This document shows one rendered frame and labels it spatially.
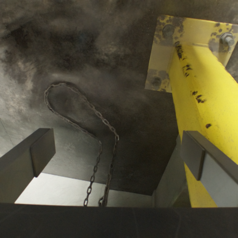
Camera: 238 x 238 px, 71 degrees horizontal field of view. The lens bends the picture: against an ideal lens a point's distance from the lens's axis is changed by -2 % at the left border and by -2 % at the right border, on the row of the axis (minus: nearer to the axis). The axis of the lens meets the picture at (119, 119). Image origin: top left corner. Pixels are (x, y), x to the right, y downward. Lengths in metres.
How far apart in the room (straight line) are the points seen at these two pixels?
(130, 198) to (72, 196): 0.36
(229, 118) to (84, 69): 0.49
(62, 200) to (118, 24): 0.97
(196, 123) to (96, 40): 0.42
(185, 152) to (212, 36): 0.45
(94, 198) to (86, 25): 0.92
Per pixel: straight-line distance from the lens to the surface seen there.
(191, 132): 0.16
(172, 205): 0.64
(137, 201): 1.20
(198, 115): 0.28
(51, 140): 0.17
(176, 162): 0.79
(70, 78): 0.67
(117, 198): 1.19
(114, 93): 0.65
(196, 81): 0.34
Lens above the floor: 0.55
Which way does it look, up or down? 49 degrees down
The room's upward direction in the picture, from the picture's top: 167 degrees counter-clockwise
